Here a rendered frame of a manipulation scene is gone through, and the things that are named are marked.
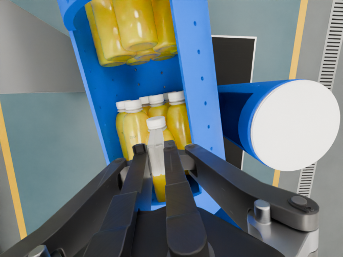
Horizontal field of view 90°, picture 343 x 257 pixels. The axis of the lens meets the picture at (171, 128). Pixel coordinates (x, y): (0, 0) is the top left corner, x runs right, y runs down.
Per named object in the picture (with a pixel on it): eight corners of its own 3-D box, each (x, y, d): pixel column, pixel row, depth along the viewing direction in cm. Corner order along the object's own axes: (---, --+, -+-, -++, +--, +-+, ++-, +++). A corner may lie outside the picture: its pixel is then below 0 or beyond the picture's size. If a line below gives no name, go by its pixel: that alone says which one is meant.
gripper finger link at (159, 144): (154, 146, 15) (163, 144, 15) (155, 128, 22) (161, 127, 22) (161, 175, 16) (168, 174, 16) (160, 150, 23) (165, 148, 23)
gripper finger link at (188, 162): (164, 159, 14) (200, 152, 14) (163, 140, 19) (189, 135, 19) (168, 175, 14) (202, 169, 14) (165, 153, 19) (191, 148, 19)
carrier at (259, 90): (216, 79, 133) (184, 98, 134) (320, 58, 48) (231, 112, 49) (231, 109, 140) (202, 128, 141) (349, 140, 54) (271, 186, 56)
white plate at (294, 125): (323, 59, 47) (319, 60, 48) (235, 113, 48) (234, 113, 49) (352, 141, 53) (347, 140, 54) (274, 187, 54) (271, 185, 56)
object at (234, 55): (180, 202, 171) (183, 213, 157) (185, 39, 139) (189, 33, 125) (231, 200, 176) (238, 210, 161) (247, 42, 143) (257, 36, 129)
